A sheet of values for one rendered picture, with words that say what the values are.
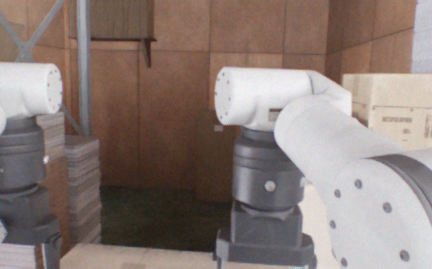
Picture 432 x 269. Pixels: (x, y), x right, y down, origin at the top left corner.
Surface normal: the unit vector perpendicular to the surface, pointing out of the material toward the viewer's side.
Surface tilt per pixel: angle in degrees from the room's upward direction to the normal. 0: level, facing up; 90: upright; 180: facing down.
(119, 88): 90
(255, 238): 90
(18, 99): 90
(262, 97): 86
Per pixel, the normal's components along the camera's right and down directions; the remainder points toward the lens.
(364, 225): -0.96, 0.12
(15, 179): 0.61, 0.14
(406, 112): -0.11, 0.14
